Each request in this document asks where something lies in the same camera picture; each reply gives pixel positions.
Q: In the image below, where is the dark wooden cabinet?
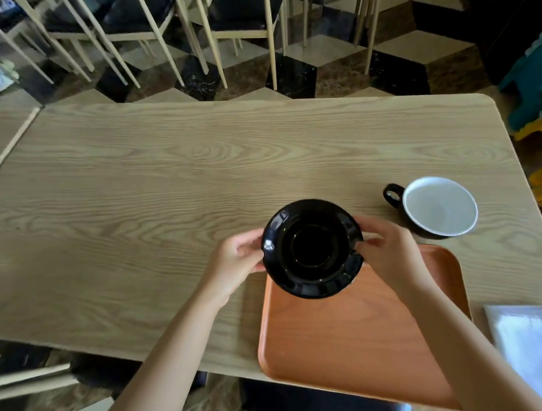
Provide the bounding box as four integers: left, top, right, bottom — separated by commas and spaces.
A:
453, 0, 542, 88

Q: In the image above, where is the person's left forearm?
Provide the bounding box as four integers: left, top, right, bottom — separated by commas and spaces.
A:
88, 283, 232, 411

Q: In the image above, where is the person's right forearm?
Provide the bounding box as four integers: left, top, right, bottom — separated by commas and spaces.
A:
399, 273, 542, 411

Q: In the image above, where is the orange wooden tray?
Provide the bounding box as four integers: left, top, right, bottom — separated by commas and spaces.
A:
253, 241, 477, 411

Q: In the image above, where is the clear plastic bag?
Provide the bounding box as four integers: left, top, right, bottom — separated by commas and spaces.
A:
483, 302, 542, 408

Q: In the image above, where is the person's right hand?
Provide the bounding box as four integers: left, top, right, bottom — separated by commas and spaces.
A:
351, 211, 431, 299

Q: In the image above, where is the wooden chair black seat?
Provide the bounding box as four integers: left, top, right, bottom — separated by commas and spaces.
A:
285, 0, 389, 79
15, 0, 142, 95
0, 331, 144, 411
0, 0, 56, 88
172, 0, 291, 96
96, 0, 211, 91

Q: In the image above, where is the black cup white inside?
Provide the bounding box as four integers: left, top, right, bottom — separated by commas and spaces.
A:
382, 174, 480, 243

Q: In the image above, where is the teal plastic stool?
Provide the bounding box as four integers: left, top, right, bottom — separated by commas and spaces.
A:
496, 29, 542, 134

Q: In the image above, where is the person's left hand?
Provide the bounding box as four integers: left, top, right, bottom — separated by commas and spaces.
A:
199, 228, 269, 309

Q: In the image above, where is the black ceramic saucer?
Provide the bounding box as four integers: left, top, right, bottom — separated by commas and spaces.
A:
259, 197, 367, 302

